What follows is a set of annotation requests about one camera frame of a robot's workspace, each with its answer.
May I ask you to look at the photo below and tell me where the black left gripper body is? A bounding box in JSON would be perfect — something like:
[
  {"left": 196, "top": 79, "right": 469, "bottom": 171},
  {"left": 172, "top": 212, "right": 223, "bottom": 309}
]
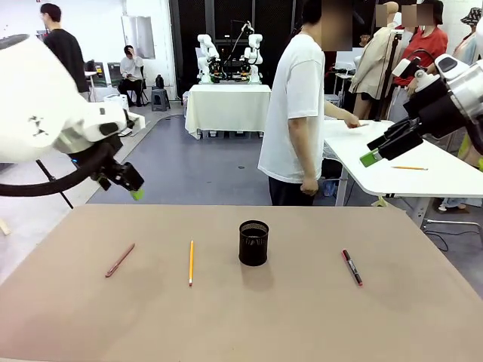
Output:
[{"left": 95, "top": 144, "right": 125, "bottom": 179}]

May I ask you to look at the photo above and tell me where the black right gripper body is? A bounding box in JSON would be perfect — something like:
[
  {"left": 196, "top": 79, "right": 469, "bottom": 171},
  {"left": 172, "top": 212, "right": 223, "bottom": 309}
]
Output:
[{"left": 402, "top": 77, "right": 472, "bottom": 140}]

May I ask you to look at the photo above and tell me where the pink pen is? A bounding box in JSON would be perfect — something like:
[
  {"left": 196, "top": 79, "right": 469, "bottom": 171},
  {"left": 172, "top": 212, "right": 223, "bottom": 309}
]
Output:
[{"left": 104, "top": 243, "right": 136, "bottom": 279}]

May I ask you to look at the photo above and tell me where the person's left forearm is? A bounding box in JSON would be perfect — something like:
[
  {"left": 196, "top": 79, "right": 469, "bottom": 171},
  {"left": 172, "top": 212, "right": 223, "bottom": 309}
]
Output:
[{"left": 323, "top": 102, "right": 352, "bottom": 124}]

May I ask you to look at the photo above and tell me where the person's right forearm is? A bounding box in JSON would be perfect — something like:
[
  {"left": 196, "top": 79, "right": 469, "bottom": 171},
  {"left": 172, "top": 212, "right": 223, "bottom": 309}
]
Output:
[{"left": 296, "top": 115, "right": 321, "bottom": 182}]

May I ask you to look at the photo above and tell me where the black mesh pen holder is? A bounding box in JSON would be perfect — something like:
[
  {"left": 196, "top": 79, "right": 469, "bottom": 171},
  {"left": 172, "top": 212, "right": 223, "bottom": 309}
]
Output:
[{"left": 238, "top": 219, "right": 270, "bottom": 267}]

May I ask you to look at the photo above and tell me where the person's left hand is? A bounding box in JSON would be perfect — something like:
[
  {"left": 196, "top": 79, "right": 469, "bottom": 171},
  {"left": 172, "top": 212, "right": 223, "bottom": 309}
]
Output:
[{"left": 344, "top": 112, "right": 364, "bottom": 130}]

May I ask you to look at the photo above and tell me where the person's right hand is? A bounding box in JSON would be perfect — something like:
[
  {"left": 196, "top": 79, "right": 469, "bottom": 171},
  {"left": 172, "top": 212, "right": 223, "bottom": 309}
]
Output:
[{"left": 300, "top": 176, "right": 320, "bottom": 198}]

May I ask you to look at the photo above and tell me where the white side table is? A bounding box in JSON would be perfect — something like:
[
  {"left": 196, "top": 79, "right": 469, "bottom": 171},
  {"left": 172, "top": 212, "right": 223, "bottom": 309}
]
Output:
[{"left": 322, "top": 118, "right": 483, "bottom": 231}]

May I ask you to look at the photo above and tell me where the black light stand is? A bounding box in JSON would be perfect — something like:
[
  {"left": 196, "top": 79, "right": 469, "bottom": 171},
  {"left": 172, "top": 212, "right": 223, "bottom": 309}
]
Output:
[{"left": 376, "top": 32, "right": 401, "bottom": 122}]

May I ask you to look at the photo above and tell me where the white air purifier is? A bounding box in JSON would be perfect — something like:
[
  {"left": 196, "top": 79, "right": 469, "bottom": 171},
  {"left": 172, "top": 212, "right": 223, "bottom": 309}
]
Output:
[{"left": 103, "top": 94, "right": 129, "bottom": 111}]

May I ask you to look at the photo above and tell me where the clear plastic sheet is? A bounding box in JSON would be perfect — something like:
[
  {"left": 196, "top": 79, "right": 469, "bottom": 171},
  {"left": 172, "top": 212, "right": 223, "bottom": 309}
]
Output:
[{"left": 322, "top": 142, "right": 343, "bottom": 169}]

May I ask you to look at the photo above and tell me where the mannequin in beige jacket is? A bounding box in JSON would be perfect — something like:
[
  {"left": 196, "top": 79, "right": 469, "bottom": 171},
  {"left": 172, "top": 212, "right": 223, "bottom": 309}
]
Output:
[{"left": 349, "top": 2, "right": 401, "bottom": 121}]

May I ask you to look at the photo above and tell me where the mannequin with bucket hat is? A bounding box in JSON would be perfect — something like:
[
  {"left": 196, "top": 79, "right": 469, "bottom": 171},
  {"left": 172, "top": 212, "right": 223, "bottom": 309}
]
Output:
[{"left": 452, "top": 7, "right": 483, "bottom": 66}]

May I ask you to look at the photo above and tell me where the grey plastic stool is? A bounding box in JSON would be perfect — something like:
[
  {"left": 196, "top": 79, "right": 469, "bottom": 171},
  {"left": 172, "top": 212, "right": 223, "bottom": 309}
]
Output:
[{"left": 150, "top": 87, "right": 171, "bottom": 112}]

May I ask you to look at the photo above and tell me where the seated person in grey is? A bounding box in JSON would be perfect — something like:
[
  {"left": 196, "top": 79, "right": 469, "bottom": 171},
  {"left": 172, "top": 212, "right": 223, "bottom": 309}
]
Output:
[{"left": 118, "top": 44, "right": 147, "bottom": 107}]

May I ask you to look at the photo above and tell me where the person in white t-shirt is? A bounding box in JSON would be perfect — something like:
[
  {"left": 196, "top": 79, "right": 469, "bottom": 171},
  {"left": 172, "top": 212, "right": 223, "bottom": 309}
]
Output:
[{"left": 257, "top": 0, "right": 330, "bottom": 207}]

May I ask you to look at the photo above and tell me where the standing person in black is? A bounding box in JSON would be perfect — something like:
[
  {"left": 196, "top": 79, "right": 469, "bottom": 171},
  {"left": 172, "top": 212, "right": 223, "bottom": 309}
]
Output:
[{"left": 39, "top": 2, "right": 91, "bottom": 102}]

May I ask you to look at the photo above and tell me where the table with white cloth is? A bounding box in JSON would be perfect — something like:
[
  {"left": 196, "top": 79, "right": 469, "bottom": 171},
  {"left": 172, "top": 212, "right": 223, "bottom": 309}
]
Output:
[{"left": 183, "top": 83, "right": 272, "bottom": 140}]

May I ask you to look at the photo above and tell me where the red and black marker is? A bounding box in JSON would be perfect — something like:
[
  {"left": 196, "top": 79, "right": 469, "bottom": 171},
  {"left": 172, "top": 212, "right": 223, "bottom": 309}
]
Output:
[{"left": 341, "top": 248, "right": 364, "bottom": 287}]

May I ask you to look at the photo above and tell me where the left arm black hose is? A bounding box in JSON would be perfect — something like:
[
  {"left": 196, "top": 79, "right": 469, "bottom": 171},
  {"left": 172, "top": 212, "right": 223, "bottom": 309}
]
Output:
[{"left": 0, "top": 142, "right": 116, "bottom": 198}]

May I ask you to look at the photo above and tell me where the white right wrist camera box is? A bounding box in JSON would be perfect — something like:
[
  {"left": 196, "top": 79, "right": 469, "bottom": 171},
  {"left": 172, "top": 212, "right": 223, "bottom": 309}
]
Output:
[{"left": 392, "top": 56, "right": 422, "bottom": 79}]

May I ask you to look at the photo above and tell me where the thin black camera cable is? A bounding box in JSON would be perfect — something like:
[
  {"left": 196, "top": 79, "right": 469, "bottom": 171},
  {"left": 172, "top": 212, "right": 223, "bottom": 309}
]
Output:
[{"left": 405, "top": 48, "right": 438, "bottom": 75}]

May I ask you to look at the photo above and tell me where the silver wall panel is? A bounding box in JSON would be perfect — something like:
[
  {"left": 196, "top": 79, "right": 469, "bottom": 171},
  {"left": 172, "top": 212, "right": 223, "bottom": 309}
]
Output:
[{"left": 121, "top": 15, "right": 156, "bottom": 60}]

